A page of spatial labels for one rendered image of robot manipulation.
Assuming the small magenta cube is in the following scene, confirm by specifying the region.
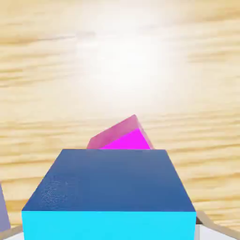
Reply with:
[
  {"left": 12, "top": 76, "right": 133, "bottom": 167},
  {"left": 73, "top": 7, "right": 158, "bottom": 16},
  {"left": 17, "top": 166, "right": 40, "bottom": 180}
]
[{"left": 86, "top": 114, "right": 154, "bottom": 150}]

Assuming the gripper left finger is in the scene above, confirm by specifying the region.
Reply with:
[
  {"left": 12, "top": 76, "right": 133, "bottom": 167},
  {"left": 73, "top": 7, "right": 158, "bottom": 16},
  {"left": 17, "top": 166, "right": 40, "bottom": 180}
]
[{"left": 0, "top": 224, "right": 24, "bottom": 240}]

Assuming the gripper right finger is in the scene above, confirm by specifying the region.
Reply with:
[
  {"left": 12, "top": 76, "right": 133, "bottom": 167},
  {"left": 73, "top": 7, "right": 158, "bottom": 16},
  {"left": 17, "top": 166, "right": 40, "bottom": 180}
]
[{"left": 195, "top": 210, "right": 240, "bottom": 240}]

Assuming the small cyan cube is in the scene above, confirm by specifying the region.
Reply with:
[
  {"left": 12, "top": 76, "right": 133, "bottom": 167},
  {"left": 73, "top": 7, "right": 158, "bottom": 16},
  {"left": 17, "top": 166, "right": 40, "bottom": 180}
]
[{"left": 21, "top": 149, "right": 197, "bottom": 240}]

